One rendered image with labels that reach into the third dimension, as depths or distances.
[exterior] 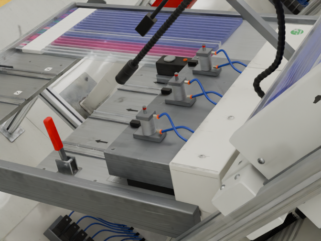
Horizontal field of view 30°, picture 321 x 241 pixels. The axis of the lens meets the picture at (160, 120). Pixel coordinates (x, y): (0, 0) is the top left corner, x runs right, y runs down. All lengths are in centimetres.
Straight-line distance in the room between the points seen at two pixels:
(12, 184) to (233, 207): 47
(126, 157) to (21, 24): 173
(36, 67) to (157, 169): 60
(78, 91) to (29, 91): 118
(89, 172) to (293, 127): 44
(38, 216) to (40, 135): 90
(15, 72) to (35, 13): 125
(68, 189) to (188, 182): 23
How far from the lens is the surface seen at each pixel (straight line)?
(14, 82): 140
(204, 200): 88
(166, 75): 123
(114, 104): 120
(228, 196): 77
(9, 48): 154
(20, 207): 217
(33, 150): 229
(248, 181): 75
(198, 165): 86
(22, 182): 108
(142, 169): 94
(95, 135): 112
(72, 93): 249
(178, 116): 101
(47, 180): 103
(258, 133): 72
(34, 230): 145
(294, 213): 99
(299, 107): 68
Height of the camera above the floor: 189
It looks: 45 degrees down
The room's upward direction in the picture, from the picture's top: 46 degrees clockwise
